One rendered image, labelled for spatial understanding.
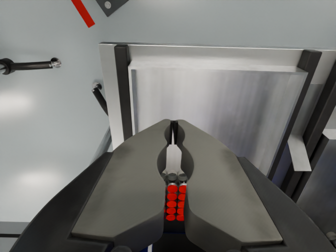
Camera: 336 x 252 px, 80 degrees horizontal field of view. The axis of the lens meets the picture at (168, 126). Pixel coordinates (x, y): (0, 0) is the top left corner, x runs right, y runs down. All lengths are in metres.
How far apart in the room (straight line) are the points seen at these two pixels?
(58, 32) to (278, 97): 1.19
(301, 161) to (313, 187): 0.15
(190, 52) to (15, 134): 1.62
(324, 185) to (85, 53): 1.22
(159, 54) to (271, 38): 1.05
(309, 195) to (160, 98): 0.42
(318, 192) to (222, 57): 0.40
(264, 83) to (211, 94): 0.09
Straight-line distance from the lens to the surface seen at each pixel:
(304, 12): 1.39
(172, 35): 1.22
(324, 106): 0.43
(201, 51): 0.34
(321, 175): 0.56
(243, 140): 0.42
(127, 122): 0.36
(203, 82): 0.35
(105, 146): 1.05
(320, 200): 0.62
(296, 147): 0.44
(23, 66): 1.37
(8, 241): 0.77
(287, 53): 0.38
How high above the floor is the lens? 1.21
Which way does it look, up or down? 59 degrees down
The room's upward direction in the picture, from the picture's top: 179 degrees counter-clockwise
